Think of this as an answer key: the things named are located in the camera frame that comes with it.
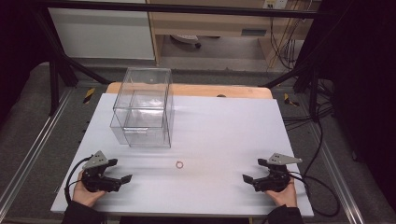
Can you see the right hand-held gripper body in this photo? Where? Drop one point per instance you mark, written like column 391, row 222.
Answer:
column 275, row 180

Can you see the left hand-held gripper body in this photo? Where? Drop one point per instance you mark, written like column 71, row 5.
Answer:
column 95, row 180

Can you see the clear plastic drawer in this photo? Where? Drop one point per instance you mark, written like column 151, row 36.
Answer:
column 146, row 138

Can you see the clear plastic drawer case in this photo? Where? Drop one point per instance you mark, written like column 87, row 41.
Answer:
column 149, row 87

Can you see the person's right hand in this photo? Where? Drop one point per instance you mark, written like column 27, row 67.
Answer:
column 285, row 196

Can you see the person's left hand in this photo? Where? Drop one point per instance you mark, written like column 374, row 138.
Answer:
column 84, row 196

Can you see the white board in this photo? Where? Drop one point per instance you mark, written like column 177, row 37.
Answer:
column 218, row 140

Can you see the yellow black tape strip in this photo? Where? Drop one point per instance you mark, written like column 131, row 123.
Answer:
column 89, row 95
column 290, row 100

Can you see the wooden table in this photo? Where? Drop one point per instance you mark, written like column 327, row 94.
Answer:
column 199, row 90

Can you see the black curtain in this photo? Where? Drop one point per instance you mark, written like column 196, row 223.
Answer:
column 364, row 93
column 17, row 46

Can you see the white cabinet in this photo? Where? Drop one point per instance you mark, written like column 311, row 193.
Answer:
column 99, row 34

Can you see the white chair base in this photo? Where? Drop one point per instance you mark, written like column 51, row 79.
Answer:
column 186, row 39

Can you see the white power strip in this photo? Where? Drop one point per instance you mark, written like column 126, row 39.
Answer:
column 275, row 3

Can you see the aluminium rail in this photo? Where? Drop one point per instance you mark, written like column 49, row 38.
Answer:
column 29, row 152
column 337, row 177

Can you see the black metal frame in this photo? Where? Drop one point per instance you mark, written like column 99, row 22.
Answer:
column 186, row 9

